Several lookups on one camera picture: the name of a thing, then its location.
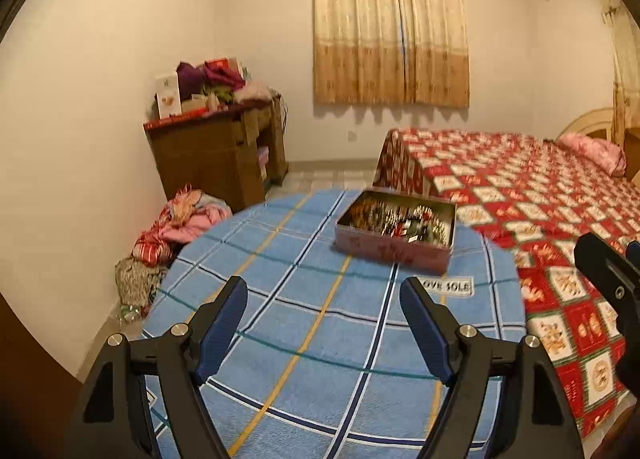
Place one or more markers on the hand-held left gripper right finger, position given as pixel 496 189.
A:
pixel 425 334

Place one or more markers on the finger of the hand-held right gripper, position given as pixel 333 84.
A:
pixel 605 274

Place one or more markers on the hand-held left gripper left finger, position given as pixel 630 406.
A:
pixel 220 329

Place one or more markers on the metal tin box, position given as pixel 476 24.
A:
pixel 395 251

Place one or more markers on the pile of assorted jewelry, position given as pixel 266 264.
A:
pixel 395 219

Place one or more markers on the blue plaid tablecloth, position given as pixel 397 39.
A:
pixel 310 339

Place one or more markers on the grey patterned cloth bundle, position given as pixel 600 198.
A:
pixel 137 281

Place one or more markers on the pink and red cloth heap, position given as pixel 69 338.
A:
pixel 190 224

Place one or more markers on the red patterned bed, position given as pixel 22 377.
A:
pixel 525 199

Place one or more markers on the pink pillow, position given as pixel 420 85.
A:
pixel 592 151

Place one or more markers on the cream bed headboard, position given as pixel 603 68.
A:
pixel 595 121

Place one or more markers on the brown wooden cabinet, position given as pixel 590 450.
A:
pixel 200 164

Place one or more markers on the beige side curtain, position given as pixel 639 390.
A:
pixel 625 64

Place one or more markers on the white printed box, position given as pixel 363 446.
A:
pixel 167 94

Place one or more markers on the pile of colourful clothes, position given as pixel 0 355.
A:
pixel 220 79

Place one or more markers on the beige patterned window curtain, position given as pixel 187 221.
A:
pixel 390 29

